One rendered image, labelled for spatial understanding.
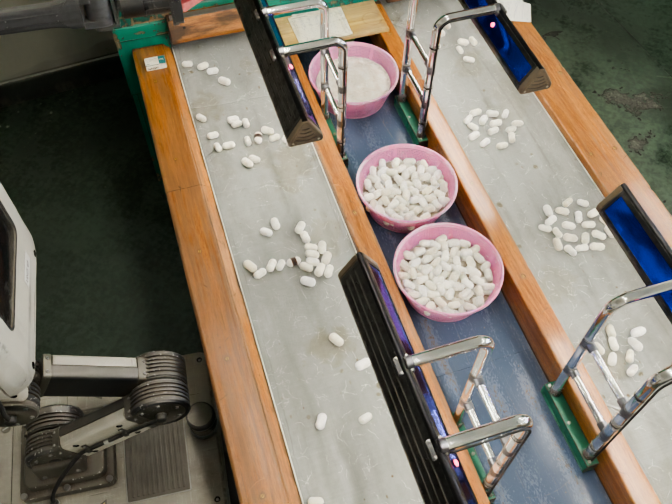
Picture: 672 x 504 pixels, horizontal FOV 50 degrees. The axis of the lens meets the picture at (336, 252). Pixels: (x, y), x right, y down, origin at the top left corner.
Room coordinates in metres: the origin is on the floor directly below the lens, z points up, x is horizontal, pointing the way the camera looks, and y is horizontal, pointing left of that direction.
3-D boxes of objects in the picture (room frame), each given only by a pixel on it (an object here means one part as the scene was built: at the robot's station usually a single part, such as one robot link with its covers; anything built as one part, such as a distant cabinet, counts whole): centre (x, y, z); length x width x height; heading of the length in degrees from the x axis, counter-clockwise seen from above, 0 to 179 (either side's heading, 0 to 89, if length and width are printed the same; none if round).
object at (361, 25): (1.84, 0.03, 0.77); 0.33 x 0.15 x 0.01; 109
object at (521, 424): (0.48, -0.22, 0.90); 0.20 x 0.19 x 0.45; 19
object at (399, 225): (1.21, -0.18, 0.72); 0.27 x 0.27 x 0.10
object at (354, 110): (1.63, -0.04, 0.72); 0.27 x 0.27 x 0.10
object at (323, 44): (1.40, 0.09, 0.90); 0.20 x 0.19 x 0.45; 19
